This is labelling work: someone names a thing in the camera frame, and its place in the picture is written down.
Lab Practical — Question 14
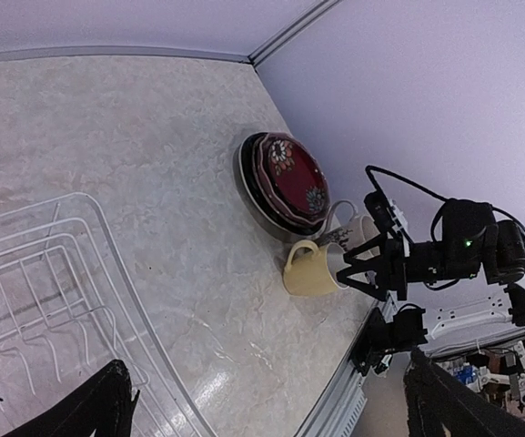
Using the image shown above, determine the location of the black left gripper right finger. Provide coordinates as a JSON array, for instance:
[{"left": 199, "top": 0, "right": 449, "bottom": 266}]
[{"left": 403, "top": 348, "right": 525, "bottom": 437}]

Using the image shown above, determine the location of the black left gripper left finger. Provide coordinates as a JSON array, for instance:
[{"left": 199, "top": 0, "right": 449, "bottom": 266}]
[{"left": 8, "top": 360, "right": 139, "bottom": 436}]

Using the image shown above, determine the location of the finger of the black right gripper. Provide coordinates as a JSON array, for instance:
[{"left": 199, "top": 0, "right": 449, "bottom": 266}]
[
  {"left": 343, "top": 234, "right": 394, "bottom": 269},
  {"left": 336, "top": 268, "right": 388, "bottom": 301}
]

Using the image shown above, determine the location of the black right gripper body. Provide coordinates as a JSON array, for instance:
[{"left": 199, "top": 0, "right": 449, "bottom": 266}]
[{"left": 378, "top": 239, "right": 444, "bottom": 300}]

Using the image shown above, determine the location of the floral patterned tall mug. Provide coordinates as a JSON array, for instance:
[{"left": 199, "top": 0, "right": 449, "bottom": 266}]
[{"left": 315, "top": 199, "right": 380, "bottom": 251}]

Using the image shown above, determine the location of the yellow mug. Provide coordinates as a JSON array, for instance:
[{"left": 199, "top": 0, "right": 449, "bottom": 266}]
[{"left": 282, "top": 239, "right": 348, "bottom": 297}]

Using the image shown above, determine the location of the maroon pink plate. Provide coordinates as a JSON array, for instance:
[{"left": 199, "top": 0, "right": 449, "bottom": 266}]
[{"left": 252, "top": 132, "right": 331, "bottom": 226}]

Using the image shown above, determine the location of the black rimmed striped plate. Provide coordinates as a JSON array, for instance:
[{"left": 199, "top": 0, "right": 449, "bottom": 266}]
[{"left": 233, "top": 132, "right": 325, "bottom": 243}]

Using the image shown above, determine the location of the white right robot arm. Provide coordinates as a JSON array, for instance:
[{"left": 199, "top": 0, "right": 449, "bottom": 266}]
[{"left": 337, "top": 192, "right": 525, "bottom": 356}]

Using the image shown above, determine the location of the cluttered background equipment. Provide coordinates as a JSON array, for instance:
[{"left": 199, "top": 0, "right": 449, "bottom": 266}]
[{"left": 437, "top": 340, "right": 525, "bottom": 421}]

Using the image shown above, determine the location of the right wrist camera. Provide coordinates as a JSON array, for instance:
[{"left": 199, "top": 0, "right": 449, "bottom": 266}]
[{"left": 364, "top": 191, "right": 412, "bottom": 242}]

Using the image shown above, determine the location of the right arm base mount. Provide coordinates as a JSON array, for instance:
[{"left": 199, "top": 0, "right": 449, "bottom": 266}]
[{"left": 349, "top": 303, "right": 428, "bottom": 377}]

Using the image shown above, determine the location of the aluminium front frame rail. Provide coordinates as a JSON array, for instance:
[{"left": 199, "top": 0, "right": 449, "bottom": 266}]
[{"left": 295, "top": 299, "right": 397, "bottom": 437}]

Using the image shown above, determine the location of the white wire dish rack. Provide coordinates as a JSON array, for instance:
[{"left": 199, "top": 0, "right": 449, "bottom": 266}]
[{"left": 0, "top": 192, "right": 214, "bottom": 436}]

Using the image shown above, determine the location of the right aluminium corner post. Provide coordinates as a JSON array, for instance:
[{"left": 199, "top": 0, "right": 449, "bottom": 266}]
[{"left": 247, "top": 0, "right": 341, "bottom": 68}]

